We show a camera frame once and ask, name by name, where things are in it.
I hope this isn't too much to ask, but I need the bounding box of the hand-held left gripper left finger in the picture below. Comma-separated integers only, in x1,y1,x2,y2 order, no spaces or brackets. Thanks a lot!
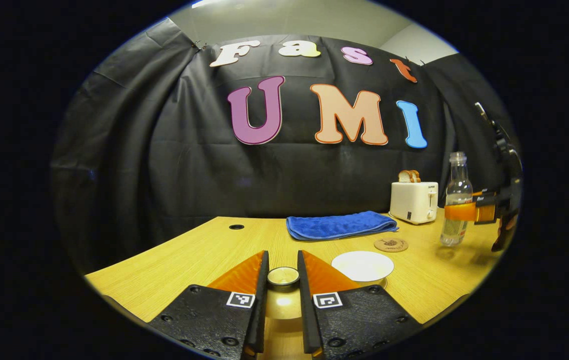
147,250,270,360

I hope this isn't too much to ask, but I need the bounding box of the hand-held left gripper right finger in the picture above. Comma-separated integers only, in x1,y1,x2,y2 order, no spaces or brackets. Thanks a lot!
297,250,423,360

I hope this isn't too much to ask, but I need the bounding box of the white ceramic teacup lid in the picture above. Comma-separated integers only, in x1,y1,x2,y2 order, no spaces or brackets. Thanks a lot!
263,266,304,321

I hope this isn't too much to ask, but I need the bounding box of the clear plastic water bottle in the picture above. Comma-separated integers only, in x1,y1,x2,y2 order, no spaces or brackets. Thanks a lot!
439,151,474,247

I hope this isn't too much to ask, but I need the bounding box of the white ceramic teacup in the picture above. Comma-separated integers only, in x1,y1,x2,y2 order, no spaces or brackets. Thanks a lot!
331,250,395,290

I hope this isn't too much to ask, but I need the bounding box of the round brown coaster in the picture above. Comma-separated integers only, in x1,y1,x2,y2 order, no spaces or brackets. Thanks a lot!
374,237,409,253

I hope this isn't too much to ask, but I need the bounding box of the white toaster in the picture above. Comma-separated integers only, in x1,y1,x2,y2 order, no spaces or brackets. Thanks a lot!
389,181,439,225

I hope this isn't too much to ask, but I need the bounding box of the blue folded towel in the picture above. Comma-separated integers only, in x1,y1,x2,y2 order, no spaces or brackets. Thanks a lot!
286,210,399,242

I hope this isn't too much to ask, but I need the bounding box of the black backdrop cloth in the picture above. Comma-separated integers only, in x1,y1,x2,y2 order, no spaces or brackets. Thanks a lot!
50,19,520,274

